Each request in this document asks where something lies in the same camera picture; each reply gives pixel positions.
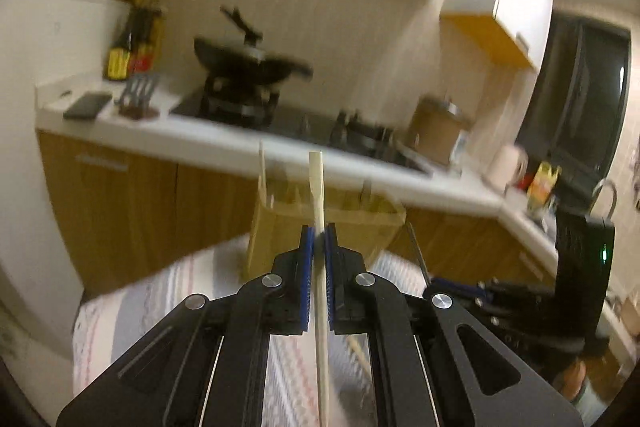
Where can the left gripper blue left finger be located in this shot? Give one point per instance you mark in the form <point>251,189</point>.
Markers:
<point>238,328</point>

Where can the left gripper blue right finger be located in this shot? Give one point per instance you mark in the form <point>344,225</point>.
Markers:
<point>360,303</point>

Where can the light wooden chopstick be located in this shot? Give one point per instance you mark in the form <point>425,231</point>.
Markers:
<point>321,319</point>
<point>262,176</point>

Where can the person's right hand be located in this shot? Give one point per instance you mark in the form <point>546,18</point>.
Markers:
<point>569,382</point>

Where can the metal knife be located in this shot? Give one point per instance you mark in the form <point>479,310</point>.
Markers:
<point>417,250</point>

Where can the yellow bottle by sink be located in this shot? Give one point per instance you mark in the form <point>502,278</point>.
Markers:
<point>542,185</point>

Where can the white electric kettle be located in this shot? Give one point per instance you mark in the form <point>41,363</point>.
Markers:
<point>506,168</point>

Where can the striped woven cloth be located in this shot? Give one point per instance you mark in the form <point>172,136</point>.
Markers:
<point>161,379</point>

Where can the black gas stove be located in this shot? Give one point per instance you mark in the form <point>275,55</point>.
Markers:
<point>258,108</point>

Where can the wooden lower cabinets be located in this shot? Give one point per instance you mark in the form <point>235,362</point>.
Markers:
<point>125,216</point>

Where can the brown rice cooker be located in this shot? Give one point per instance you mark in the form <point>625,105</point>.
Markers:
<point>437,129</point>

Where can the black wok with lid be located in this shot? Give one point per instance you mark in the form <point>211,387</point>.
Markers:
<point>247,61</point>

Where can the black smartphone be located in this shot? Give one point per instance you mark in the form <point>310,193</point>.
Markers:
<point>88,106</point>

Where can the upper cabinet with yellow underside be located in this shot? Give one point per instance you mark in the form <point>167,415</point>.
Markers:
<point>510,32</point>

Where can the sauce bottles cluster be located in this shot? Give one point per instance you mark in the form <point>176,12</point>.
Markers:
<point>138,44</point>

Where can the white refrigerator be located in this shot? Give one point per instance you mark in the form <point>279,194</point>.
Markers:
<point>42,41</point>

